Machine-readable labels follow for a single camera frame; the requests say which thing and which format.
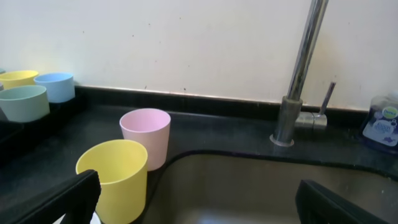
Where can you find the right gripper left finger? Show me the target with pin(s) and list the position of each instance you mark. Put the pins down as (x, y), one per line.
(62, 199)

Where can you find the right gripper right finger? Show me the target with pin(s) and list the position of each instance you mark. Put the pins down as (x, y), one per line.
(323, 208)

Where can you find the yellow cup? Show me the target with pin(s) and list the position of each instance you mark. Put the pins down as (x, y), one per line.
(15, 79)
(124, 193)

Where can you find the pink cup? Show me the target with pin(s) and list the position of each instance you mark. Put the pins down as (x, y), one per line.
(149, 137)

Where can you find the steel sink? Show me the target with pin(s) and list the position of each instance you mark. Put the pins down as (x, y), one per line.
(233, 193)

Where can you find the blue soap bottle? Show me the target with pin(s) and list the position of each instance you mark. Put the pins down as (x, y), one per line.
(382, 124)

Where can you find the blue cup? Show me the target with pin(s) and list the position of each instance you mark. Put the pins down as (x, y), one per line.
(59, 90)

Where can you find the steel tap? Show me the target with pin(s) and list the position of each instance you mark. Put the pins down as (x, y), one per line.
(306, 46)

